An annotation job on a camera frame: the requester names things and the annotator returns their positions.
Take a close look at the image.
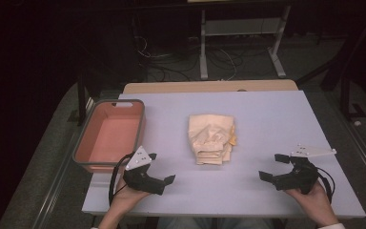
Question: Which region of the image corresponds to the person's left hand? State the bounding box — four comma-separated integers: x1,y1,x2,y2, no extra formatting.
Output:
110,177,153,213

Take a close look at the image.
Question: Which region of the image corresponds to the black metal stand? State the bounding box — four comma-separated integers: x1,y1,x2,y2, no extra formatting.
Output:
67,72,95,127
338,75,366,122

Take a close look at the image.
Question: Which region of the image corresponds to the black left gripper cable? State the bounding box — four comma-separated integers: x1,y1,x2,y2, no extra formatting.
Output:
108,152,135,206

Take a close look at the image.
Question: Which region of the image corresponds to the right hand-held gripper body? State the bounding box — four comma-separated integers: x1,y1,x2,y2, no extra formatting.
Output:
272,143,337,196

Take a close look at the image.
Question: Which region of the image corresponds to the tangle of floor cables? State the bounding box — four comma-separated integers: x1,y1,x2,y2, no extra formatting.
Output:
132,33,247,83

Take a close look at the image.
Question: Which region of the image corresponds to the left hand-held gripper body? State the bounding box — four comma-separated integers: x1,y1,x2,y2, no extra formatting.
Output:
122,145,167,196

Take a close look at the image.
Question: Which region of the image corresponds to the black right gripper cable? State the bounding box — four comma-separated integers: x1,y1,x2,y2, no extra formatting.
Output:
315,166,336,204

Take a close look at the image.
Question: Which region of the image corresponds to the light wooden table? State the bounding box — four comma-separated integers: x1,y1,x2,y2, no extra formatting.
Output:
122,78,299,95

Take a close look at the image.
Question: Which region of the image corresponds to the white metal desk frame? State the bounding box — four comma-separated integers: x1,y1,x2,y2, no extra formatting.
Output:
198,5,293,81

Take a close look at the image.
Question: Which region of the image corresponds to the person's right hand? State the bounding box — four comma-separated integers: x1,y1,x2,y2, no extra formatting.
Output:
285,181,336,224

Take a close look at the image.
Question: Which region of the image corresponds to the folded beige cloth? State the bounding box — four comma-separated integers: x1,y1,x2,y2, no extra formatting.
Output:
187,114,238,166

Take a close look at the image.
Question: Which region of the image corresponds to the pink basin with grey rim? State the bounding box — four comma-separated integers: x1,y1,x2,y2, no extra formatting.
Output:
71,98,147,175

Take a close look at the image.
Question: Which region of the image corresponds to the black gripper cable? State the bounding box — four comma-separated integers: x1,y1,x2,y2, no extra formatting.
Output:
315,166,336,204
108,152,135,206

